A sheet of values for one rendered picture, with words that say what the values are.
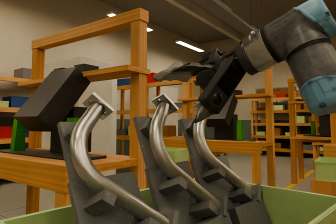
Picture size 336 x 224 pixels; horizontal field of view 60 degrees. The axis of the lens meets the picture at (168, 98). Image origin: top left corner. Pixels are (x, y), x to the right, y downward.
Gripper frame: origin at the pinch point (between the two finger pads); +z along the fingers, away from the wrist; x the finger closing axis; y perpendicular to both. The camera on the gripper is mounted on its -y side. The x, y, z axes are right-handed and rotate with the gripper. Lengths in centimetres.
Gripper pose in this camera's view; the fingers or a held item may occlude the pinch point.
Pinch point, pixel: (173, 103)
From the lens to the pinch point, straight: 67.1
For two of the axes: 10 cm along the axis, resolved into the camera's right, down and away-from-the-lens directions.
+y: 2.4, -5.9, 7.7
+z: -7.3, 4.1, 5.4
